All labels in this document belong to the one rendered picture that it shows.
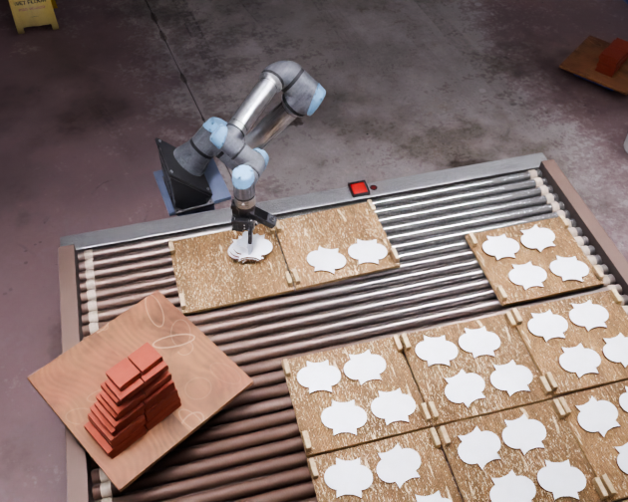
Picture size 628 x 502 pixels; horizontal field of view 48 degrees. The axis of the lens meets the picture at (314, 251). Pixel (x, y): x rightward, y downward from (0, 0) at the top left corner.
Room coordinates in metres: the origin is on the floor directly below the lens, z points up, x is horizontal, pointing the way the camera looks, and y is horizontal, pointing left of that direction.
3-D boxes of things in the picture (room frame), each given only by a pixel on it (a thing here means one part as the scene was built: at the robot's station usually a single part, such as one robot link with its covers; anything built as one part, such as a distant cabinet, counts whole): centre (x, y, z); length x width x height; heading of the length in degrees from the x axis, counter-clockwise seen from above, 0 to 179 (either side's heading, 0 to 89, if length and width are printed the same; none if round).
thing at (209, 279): (1.67, 0.32, 0.93); 0.41 x 0.35 x 0.02; 107
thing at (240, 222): (1.76, 0.26, 1.12); 0.09 x 0.08 x 0.12; 87
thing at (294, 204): (2.05, -0.02, 0.89); 2.08 x 0.08 x 0.06; 106
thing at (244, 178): (1.76, 0.25, 1.28); 0.09 x 0.08 x 0.11; 162
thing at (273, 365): (1.36, -0.21, 0.90); 1.95 x 0.05 x 0.05; 106
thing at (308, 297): (1.60, -0.14, 0.90); 1.95 x 0.05 x 0.05; 106
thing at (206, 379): (1.11, 0.53, 1.03); 0.50 x 0.50 x 0.02; 46
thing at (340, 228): (1.79, -0.08, 0.93); 0.41 x 0.35 x 0.02; 108
